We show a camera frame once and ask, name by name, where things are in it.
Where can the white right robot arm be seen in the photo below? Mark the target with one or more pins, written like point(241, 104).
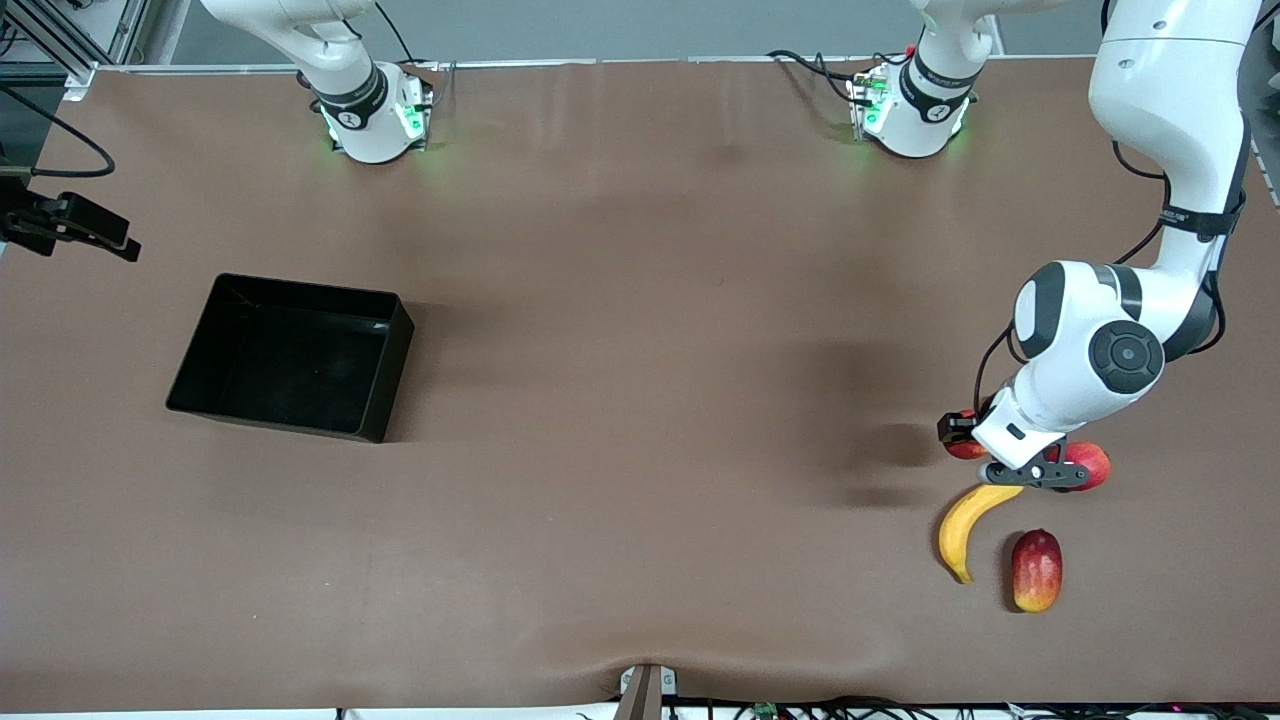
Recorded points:
point(350, 60)

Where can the red yellow striped apple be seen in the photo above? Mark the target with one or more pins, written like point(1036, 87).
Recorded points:
point(968, 452)

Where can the metal bracket with post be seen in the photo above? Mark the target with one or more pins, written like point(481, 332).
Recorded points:
point(640, 695)

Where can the black plastic box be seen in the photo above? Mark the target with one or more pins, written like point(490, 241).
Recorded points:
point(290, 360)

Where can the yellow banana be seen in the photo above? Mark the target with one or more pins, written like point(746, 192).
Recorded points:
point(955, 540)

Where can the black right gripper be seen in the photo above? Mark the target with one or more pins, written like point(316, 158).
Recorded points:
point(38, 222)

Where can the aluminium frame structure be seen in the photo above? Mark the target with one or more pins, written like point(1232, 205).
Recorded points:
point(120, 25)

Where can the red yellow mango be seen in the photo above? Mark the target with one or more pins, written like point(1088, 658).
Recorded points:
point(1037, 570)

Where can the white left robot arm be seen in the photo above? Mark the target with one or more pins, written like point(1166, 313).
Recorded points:
point(1160, 100)

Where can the pink red round fruit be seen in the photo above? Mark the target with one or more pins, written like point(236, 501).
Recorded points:
point(1095, 461)

